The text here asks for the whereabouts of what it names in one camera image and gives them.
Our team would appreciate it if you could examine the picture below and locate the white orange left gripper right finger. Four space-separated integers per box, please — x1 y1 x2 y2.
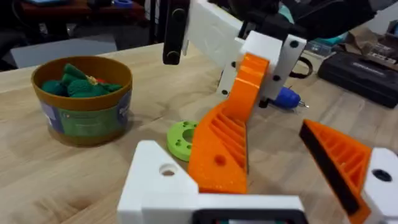
298 119 398 224

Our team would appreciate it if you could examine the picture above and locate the blue electric screwdriver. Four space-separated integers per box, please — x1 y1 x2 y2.
259 86 310 110

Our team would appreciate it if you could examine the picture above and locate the black tool case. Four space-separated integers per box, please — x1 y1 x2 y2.
317 51 398 109

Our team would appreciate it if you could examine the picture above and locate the black cable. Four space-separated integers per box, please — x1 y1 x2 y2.
289 57 314 79

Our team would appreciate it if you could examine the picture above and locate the blue tape roll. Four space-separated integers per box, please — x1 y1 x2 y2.
113 0 134 9

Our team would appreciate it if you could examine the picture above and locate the brown cardboard heap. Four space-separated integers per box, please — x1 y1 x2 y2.
343 24 398 68

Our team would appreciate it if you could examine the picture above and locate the green disc with holes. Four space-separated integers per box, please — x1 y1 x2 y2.
166 120 200 162

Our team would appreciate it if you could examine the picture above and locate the clear plastic box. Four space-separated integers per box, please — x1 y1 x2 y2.
304 39 341 57

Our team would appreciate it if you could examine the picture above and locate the bare white left gripper left finger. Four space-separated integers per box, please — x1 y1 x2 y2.
117 139 200 224

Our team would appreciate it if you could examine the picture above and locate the brown tub with green toys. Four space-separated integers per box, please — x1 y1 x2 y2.
30 55 134 147

